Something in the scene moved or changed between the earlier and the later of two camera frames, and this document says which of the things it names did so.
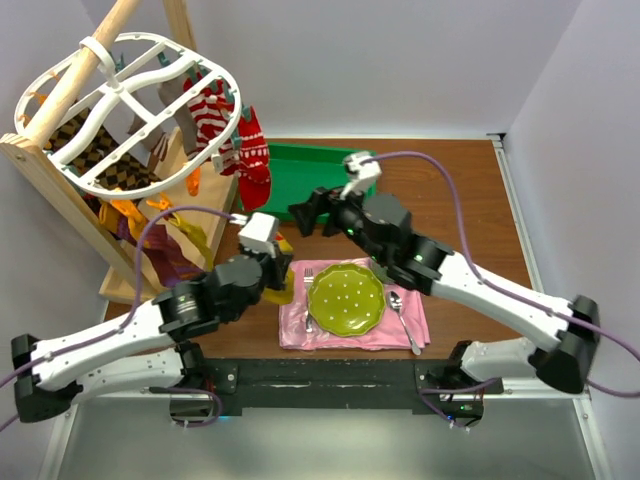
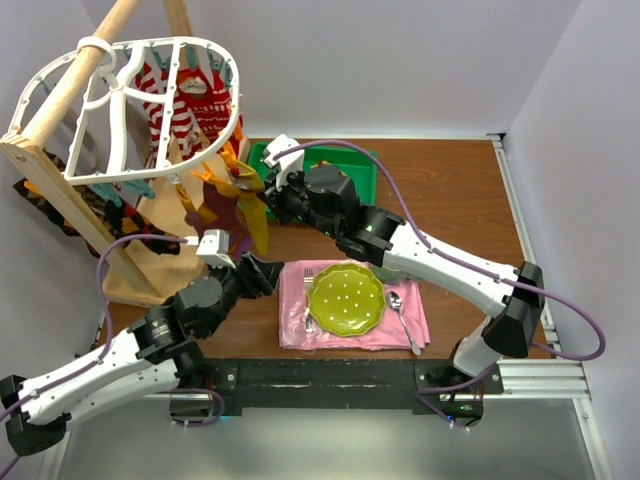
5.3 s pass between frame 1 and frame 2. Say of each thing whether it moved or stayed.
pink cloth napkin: stayed
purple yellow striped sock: moved
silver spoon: stayed
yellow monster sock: moved
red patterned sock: moved
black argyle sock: moved
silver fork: stayed
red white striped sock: moved
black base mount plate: stayed
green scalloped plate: stayed
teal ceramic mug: stayed
